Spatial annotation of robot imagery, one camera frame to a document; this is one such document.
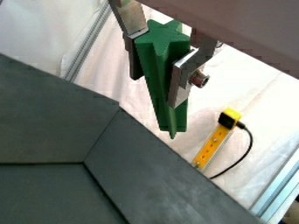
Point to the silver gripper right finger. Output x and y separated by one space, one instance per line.
187 68

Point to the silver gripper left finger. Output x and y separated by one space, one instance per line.
131 19

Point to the green star-shaped prism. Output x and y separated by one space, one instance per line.
159 48

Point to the yellow black sensor bar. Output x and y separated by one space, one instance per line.
229 118

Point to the aluminium frame rail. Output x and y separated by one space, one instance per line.
278 190
74 57

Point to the aluminium frame rail right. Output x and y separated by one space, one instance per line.
278 190

